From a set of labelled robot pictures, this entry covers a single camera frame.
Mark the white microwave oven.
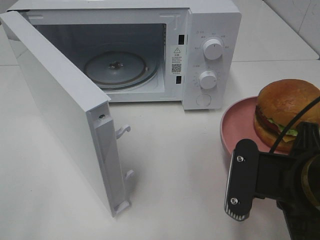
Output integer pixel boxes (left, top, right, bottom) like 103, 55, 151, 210
5, 0, 242, 110

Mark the round white door button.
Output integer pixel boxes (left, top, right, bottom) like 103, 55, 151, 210
196, 94, 212, 107

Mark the pink round plate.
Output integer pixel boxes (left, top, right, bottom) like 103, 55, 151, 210
219, 95, 296, 161

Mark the white microwave door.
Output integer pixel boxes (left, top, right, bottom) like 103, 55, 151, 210
0, 11, 132, 216

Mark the upper white power knob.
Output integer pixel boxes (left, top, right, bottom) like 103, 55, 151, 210
203, 37, 224, 60

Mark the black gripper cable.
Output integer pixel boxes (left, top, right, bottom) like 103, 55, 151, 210
268, 97, 320, 154

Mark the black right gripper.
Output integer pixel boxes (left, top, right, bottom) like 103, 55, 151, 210
255, 122, 320, 240

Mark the burger with lettuce and cheese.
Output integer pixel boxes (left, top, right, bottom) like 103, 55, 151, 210
253, 79, 320, 147

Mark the lower white timer knob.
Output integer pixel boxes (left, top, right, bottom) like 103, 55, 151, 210
199, 70, 218, 90

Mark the glass microwave turntable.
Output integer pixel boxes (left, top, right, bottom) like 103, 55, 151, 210
83, 51, 159, 91

